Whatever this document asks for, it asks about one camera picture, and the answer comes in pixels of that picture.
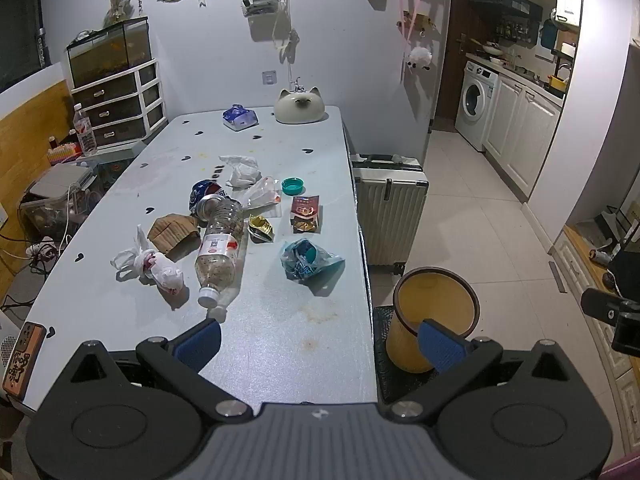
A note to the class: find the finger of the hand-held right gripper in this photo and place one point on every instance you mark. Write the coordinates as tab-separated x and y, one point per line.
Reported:
602	305

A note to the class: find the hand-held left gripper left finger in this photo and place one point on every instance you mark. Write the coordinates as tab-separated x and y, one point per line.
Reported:
200	344

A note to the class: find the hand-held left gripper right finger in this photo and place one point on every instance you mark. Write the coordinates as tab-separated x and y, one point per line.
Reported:
440	347

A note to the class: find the yellow round bin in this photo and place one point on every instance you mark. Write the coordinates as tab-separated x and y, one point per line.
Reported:
435	300

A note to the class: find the knotted white plastic bag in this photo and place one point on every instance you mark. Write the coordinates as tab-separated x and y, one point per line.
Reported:
165	272

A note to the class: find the clear plastic bottle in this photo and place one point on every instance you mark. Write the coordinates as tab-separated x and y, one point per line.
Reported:
220	252

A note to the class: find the brown cardboard piece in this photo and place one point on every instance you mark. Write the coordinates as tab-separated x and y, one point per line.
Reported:
172	232

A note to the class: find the gold foil wrapper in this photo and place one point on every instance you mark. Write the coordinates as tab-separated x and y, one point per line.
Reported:
261	228

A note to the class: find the blue teal plastic bag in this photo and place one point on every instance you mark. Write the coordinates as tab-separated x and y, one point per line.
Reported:
305	259

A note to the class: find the crushed blue can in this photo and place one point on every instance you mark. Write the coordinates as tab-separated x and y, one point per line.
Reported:
202	191

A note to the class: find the clear plastic bag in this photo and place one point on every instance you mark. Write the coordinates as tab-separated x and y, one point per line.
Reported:
262	192

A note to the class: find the red snack packet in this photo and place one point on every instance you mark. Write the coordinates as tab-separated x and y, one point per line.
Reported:
306	212

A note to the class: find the white tissue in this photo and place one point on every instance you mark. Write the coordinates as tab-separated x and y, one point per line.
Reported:
242	170

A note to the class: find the teal plastic lid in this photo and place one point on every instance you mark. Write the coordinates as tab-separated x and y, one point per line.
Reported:
292	186

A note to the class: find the small silver canister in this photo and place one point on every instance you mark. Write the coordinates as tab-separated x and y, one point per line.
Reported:
598	256

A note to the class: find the white ribbed suitcase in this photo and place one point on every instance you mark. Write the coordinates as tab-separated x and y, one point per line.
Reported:
390	210

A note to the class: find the phone in orange case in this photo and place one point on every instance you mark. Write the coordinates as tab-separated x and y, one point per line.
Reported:
22	360

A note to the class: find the white power strip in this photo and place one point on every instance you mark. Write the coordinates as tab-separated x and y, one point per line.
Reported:
41	250

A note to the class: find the white kitchen base cabinets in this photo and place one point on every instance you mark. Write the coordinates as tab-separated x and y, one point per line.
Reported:
520	125

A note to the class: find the grey lid storage box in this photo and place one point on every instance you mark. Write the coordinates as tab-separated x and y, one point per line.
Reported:
55	185

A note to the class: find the yellow kitchen container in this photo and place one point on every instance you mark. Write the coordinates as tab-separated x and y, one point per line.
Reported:
557	81

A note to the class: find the blue tissue pack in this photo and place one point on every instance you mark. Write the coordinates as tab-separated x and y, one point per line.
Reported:
239	117

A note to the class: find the pink box of tubes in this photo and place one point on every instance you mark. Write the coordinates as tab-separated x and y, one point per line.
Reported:
62	154

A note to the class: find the red label water bottle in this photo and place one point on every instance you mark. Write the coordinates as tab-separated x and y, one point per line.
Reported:
86	132

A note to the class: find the white washing machine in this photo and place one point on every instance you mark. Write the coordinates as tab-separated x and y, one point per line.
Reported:
477	97

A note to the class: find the white drawer unit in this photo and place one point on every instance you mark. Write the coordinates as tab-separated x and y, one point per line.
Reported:
120	107

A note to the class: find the white cat-shaped ceramic jar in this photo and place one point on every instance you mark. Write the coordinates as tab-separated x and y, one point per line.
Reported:
300	107

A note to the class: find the teal hanging bag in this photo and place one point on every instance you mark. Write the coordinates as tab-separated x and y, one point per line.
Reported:
547	35

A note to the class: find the brown door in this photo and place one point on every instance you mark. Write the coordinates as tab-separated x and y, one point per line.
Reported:
452	60

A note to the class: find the white plush sheep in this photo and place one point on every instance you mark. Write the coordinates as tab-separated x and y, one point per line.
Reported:
419	57

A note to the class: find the glass fish tank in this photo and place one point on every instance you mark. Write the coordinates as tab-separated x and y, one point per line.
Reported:
110	52

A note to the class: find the black range hood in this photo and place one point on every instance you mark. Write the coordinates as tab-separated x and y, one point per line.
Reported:
505	4

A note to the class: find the black metal bracket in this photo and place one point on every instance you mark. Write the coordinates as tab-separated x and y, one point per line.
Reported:
627	257

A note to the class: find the wooden wall hook rack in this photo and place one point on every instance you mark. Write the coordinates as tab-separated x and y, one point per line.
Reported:
415	20

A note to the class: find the small wall shelf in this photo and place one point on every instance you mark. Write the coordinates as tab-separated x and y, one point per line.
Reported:
260	6

